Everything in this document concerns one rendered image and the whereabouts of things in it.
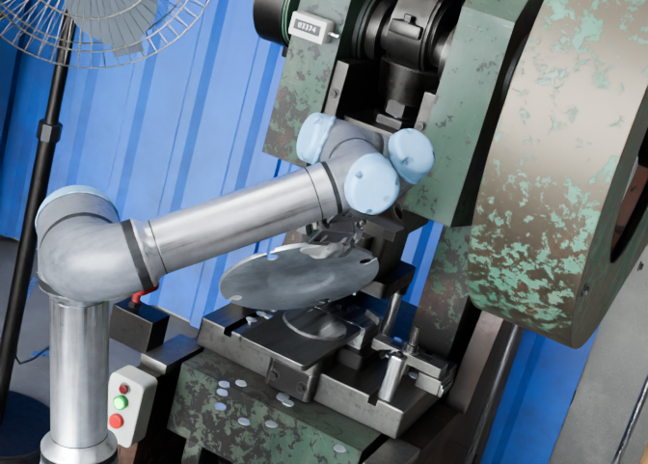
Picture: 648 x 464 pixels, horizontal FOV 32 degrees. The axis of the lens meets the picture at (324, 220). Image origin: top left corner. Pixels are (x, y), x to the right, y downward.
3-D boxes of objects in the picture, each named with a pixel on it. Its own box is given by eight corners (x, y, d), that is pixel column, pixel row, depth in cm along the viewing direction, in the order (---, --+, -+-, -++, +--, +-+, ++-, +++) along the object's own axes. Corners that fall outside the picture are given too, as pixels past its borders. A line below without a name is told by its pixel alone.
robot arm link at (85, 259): (29, 266, 140) (394, 142, 147) (26, 232, 150) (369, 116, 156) (61, 343, 145) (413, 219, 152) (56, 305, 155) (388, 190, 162)
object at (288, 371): (286, 430, 200) (306, 364, 196) (221, 397, 205) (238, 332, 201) (345, 386, 223) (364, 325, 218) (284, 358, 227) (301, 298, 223)
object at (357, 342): (359, 349, 220) (365, 328, 218) (293, 319, 225) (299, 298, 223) (377, 337, 228) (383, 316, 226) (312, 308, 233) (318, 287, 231)
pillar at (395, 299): (387, 339, 228) (406, 276, 224) (377, 335, 229) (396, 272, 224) (391, 336, 230) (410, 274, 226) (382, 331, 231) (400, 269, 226)
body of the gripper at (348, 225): (299, 204, 185) (334, 171, 175) (344, 209, 189) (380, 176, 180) (305, 247, 181) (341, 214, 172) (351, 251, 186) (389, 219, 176)
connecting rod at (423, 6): (393, 177, 204) (448, -9, 193) (335, 154, 208) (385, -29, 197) (434, 161, 222) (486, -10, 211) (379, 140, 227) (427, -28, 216)
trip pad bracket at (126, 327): (134, 407, 220) (154, 318, 214) (94, 387, 223) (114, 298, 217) (151, 397, 225) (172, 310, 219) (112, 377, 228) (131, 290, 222)
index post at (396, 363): (390, 403, 209) (404, 357, 206) (375, 396, 210) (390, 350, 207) (395, 397, 211) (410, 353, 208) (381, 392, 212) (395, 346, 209)
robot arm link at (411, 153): (391, 116, 165) (440, 133, 168) (354, 151, 173) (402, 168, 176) (390, 160, 161) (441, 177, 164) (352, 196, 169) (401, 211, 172)
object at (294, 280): (398, 284, 212) (397, 280, 212) (347, 231, 187) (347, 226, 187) (258, 321, 220) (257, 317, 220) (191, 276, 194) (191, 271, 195)
